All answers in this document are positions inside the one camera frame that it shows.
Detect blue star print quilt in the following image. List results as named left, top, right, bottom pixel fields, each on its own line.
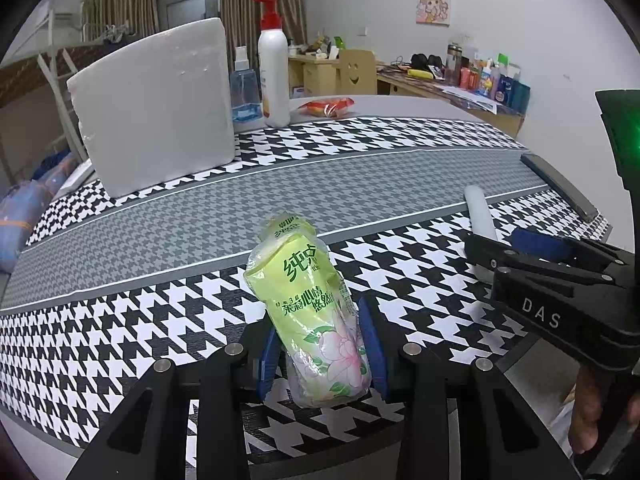
left=0, top=150, right=81, bottom=273

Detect black bag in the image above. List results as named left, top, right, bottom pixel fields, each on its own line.
left=410, top=53, right=443, bottom=72

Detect glass balcony door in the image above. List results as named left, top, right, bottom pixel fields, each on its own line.
left=160, top=0, right=223, bottom=31

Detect white red pump lotion bottle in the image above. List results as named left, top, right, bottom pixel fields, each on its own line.
left=252, top=0, right=292, bottom=128

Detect green tissue pack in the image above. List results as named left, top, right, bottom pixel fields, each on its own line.
left=243, top=213, right=373, bottom=408

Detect light wooden drawer desk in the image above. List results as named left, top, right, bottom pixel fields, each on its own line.
left=289, top=52, right=346, bottom=97

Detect person's right hand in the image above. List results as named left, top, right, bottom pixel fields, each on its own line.
left=569, top=367, right=618, bottom=456

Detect white foam box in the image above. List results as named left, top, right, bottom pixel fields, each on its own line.
left=66, top=17, right=237, bottom=198

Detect cartoon wall poster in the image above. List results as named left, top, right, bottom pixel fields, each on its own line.
left=416, top=0, right=452, bottom=26

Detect blue spray bottle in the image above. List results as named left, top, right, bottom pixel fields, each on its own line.
left=230, top=46, right=265, bottom=125

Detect row of toiletry bottles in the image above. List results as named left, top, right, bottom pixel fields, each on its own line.
left=445, top=42, right=532, bottom=113

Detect red snack packet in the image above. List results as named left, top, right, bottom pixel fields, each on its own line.
left=298, top=97, right=356, bottom=118

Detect white remote control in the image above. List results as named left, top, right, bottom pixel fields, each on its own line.
left=464, top=185, right=497, bottom=283

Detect wooden smiley face chair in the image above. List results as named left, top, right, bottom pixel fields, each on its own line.
left=337, top=49, right=378, bottom=96

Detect white metal bunk bed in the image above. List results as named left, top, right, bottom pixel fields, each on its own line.
left=0, top=0, right=101, bottom=191

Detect black white houndstooth mat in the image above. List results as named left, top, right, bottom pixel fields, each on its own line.
left=0, top=116, right=613, bottom=466

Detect white bunk bed ladder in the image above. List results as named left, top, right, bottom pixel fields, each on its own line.
left=37, top=47, right=93, bottom=161

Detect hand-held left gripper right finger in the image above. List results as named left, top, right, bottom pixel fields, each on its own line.
left=352, top=297, right=583, bottom=480

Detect white paper sheets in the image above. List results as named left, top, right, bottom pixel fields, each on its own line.
left=440, top=85, right=501, bottom=113

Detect wooden desk with printed cloth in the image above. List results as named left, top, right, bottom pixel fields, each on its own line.
left=377, top=62, right=526, bottom=136

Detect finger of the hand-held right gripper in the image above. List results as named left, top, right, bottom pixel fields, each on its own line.
left=465, top=232, right=623, bottom=297
left=510, top=227, right=635, bottom=287

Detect hanging dark clothes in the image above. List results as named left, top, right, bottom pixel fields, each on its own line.
left=102, top=24, right=136, bottom=43

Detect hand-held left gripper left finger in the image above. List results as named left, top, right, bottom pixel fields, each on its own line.
left=65, top=320, right=283, bottom=480

